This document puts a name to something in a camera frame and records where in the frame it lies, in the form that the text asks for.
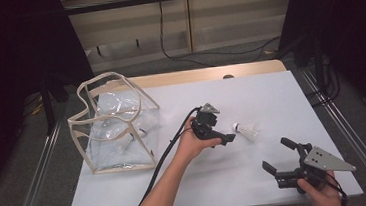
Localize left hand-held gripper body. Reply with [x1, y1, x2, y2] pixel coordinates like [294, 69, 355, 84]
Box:
[188, 101, 223, 142]

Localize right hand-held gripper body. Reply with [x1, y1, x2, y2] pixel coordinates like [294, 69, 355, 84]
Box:
[272, 138, 359, 198]

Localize clear plastic tote bag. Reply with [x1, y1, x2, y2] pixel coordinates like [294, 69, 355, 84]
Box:
[62, 66, 167, 177]

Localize person's left hand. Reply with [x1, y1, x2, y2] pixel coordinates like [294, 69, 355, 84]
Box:
[171, 113, 224, 167]

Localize person's right hand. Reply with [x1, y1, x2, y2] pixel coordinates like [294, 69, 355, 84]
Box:
[296, 169, 345, 206]

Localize white table mat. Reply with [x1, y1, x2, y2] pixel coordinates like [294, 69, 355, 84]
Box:
[54, 64, 364, 206]

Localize wooden table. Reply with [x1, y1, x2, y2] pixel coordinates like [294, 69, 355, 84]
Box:
[84, 58, 288, 94]

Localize black metal stand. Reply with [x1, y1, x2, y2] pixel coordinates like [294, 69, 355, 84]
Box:
[310, 34, 328, 85]
[39, 73, 57, 136]

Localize beige wooden counter cabinet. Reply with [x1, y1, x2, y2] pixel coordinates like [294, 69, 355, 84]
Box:
[59, 0, 301, 76]

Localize black curtain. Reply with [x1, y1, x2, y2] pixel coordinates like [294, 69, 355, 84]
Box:
[0, 0, 104, 200]
[273, 0, 366, 138]

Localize right hand-held gripper cable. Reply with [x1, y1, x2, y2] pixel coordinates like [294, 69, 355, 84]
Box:
[324, 170, 350, 206]

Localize hand-held gripper cable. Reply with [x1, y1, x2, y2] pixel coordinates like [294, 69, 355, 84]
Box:
[115, 105, 212, 206]
[324, 170, 350, 206]

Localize metal floor rail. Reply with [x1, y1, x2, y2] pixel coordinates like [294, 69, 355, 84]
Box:
[300, 63, 366, 206]
[0, 114, 73, 206]

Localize left hand-held gripper cable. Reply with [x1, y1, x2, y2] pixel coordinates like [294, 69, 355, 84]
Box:
[115, 105, 212, 206]

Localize black floor cables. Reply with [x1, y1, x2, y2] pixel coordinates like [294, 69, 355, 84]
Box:
[301, 53, 343, 108]

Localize black wall outlet cable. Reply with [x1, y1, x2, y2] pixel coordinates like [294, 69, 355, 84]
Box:
[156, 0, 284, 72]

